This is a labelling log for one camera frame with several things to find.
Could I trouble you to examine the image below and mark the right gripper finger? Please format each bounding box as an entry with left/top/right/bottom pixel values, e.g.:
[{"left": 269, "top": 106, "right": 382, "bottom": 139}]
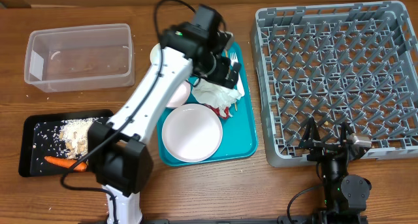
[
  {"left": 340, "top": 121, "right": 353, "bottom": 145},
  {"left": 299, "top": 118, "right": 321, "bottom": 148}
]

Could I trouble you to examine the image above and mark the white tissue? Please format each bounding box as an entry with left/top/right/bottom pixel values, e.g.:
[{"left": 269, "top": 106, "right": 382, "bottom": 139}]
[{"left": 191, "top": 79, "right": 242, "bottom": 109}]

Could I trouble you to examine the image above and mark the white bowl with rice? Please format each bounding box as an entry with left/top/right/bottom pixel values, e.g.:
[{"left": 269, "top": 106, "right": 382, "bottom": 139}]
[{"left": 150, "top": 43, "right": 161, "bottom": 65}]

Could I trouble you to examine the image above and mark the white bowl with peanuts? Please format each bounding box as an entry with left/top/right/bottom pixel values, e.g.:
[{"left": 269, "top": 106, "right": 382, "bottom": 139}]
[{"left": 166, "top": 81, "right": 191, "bottom": 108}]

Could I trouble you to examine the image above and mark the orange carrot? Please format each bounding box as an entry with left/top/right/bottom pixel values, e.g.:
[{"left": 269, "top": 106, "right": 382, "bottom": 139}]
[{"left": 44, "top": 156, "right": 88, "bottom": 172}]

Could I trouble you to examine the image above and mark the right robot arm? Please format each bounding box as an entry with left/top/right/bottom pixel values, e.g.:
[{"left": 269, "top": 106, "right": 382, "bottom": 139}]
[{"left": 295, "top": 118, "right": 372, "bottom": 223}]

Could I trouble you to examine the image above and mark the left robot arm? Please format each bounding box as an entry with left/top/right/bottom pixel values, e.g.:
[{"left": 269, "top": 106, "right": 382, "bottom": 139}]
[{"left": 86, "top": 5, "right": 240, "bottom": 223}]

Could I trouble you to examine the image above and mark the grey dishwasher rack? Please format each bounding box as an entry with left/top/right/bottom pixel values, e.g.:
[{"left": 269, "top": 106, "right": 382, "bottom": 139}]
[{"left": 251, "top": 1, "right": 417, "bottom": 167}]

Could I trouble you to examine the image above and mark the white plastic fork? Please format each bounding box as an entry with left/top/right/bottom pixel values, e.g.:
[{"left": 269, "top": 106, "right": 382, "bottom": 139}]
[{"left": 229, "top": 52, "right": 245, "bottom": 97}]

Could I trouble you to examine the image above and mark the red snack wrapper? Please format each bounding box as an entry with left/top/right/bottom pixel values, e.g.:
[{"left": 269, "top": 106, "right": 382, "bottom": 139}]
[{"left": 205, "top": 104, "right": 232, "bottom": 120}]

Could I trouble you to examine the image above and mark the teal serving tray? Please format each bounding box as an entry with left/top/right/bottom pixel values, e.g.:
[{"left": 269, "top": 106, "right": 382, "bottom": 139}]
[{"left": 156, "top": 42, "right": 258, "bottom": 167}]

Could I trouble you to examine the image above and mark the white round plate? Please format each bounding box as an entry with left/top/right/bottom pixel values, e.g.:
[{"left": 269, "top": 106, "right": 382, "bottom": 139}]
[{"left": 162, "top": 104, "right": 223, "bottom": 163}]

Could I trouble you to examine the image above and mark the clear plastic storage bin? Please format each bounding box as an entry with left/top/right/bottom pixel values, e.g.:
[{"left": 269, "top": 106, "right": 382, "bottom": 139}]
[{"left": 24, "top": 24, "right": 135, "bottom": 93}]

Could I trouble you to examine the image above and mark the rice and peanut pile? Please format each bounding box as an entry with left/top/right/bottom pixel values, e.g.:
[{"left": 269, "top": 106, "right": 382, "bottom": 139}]
[{"left": 32, "top": 118, "right": 99, "bottom": 172}]

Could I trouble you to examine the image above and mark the black plastic tray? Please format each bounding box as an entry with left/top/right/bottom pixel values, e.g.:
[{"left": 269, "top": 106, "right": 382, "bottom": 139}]
[{"left": 18, "top": 109, "right": 113, "bottom": 177}]

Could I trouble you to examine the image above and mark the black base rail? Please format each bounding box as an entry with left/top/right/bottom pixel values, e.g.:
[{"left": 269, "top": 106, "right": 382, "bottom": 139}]
[{"left": 140, "top": 215, "right": 326, "bottom": 224}]

